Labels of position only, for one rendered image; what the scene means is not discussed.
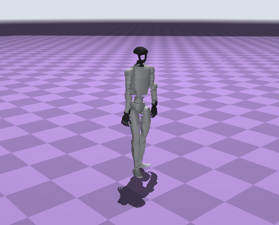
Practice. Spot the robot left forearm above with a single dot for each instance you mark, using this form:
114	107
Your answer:
154	96

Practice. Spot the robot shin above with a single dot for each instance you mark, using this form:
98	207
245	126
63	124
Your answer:
135	154
142	149

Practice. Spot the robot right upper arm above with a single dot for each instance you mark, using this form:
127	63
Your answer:
128	79

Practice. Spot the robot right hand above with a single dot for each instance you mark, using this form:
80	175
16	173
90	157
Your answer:
125	119

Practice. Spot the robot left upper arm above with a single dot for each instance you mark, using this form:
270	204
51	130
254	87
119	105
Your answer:
152	84

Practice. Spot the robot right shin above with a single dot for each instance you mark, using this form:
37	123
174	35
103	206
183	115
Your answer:
135	154

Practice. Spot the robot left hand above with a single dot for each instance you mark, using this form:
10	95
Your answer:
154	109

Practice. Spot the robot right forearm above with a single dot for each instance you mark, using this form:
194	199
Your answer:
128	98

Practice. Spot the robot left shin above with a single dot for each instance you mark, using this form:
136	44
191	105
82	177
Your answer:
142	149

